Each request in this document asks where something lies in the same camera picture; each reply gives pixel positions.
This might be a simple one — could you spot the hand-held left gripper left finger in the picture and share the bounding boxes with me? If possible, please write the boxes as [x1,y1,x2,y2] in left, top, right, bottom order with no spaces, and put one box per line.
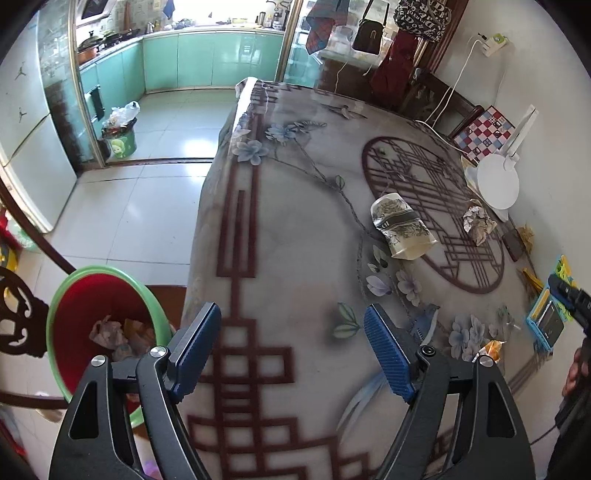
[48,302,223,480]

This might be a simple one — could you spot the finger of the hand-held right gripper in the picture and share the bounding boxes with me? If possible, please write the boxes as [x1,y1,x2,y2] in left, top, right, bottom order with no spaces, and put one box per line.
[547,273,591,326]

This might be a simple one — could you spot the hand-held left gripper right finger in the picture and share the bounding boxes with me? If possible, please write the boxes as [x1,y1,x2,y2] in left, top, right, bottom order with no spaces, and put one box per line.
[363,303,536,480]

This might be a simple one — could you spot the brown paper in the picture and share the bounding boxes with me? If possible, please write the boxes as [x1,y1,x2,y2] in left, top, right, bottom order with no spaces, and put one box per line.
[122,318,157,358]

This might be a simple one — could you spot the pinkish paper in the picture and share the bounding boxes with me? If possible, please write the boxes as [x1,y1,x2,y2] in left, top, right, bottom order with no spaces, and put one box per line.
[89,315,124,348]

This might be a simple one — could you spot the newsprint paper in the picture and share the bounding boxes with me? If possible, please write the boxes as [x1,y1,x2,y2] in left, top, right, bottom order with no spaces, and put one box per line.
[462,205,498,247]

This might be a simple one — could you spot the red bin with green rim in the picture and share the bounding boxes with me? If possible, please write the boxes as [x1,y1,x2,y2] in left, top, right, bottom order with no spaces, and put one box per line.
[46,266,180,430]

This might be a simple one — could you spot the person's right hand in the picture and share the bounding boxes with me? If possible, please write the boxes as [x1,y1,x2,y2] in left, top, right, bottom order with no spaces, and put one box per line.
[562,347,584,398]

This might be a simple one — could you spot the blue plastic box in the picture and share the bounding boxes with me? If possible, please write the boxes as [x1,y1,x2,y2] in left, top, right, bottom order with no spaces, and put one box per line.
[525,255,577,354]

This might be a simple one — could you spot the yellow plastic tool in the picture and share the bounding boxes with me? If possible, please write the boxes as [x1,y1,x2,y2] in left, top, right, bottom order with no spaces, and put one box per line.
[521,267,546,296]

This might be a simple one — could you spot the phone in red case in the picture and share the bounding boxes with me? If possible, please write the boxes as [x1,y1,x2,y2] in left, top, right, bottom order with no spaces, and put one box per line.
[502,227,527,262]

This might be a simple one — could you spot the orange snack wrapper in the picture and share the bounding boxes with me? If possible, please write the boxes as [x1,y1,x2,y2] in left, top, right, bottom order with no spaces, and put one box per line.
[475,339,507,363]

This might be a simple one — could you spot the floral printed tablecloth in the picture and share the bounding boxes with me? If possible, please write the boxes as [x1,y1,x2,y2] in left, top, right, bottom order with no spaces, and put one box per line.
[180,76,583,480]

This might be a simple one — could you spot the white desk lamp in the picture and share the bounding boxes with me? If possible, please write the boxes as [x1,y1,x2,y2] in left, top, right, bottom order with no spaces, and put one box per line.
[475,105,539,223]

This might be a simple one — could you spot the floral printed paper bag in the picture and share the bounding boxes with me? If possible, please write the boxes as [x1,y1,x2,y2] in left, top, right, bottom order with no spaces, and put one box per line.
[369,194,438,260]

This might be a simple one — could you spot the dark carved wooden chair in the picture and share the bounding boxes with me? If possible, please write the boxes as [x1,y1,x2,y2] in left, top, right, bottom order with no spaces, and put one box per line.
[0,180,79,414]

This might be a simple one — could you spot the checkered game board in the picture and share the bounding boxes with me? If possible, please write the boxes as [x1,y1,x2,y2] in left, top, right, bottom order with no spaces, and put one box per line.
[450,105,514,167]

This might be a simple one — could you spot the green kitchen bin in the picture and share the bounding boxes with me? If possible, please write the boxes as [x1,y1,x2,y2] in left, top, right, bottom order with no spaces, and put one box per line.
[102,127,138,161]

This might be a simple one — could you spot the brown wooden chair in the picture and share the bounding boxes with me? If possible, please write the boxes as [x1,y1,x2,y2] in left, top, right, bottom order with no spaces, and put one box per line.
[399,69,485,137]

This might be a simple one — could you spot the white plastic bag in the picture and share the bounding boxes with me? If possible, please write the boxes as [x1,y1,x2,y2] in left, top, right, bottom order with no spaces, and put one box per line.
[107,102,140,130]

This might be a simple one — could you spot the white power strip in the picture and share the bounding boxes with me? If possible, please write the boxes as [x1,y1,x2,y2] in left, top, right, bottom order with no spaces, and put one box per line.
[477,31,511,58]

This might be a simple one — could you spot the black towel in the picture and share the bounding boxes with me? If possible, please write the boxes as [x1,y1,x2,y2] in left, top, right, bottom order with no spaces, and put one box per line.
[88,85,105,121]

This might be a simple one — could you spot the white refrigerator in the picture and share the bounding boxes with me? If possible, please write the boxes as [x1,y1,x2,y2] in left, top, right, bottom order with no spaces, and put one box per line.
[0,9,78,234]

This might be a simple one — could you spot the red garment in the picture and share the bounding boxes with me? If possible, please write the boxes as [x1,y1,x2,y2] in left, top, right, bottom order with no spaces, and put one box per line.
[370,31,420,97]

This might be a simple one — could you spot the teal kitchen cabinets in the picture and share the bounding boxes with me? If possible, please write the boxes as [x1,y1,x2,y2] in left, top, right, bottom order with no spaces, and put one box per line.
[78,30,284,158]

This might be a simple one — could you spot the black and white tote bag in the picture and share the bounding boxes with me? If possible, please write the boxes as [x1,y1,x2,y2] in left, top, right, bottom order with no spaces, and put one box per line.
[394,0,450,43]

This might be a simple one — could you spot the black handbag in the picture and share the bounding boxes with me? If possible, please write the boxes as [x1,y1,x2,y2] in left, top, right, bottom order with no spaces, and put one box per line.
[352,0,389,52]

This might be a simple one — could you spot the plaid cloth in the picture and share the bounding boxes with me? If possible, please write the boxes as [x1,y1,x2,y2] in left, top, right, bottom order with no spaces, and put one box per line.
[305,0,350,55]

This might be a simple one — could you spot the black range hood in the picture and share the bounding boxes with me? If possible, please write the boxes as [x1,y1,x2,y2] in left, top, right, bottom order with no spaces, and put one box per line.
[81,0,118,20]

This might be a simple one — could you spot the white cable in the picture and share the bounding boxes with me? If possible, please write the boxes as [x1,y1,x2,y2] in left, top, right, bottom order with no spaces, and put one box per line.
[413,37,483,155]

